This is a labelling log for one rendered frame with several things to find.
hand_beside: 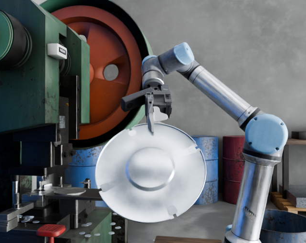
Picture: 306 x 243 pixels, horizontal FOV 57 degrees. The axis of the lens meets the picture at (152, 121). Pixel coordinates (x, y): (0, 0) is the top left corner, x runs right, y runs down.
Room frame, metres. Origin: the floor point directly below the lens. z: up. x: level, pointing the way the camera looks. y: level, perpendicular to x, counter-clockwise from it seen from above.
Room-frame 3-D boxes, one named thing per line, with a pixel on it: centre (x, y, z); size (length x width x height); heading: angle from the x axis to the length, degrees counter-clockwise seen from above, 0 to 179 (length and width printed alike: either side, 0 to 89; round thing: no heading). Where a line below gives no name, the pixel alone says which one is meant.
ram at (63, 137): (1.16, 0.42, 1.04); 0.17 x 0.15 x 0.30; 80
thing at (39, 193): (1.17, 0.46, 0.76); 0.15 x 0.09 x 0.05; 170
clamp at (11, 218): (1.00, 0.49, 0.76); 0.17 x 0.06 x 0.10; 170
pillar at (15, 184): (1.10, 0.54, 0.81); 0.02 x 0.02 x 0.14
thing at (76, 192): (1.14, 0.29, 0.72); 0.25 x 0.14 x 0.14; 80
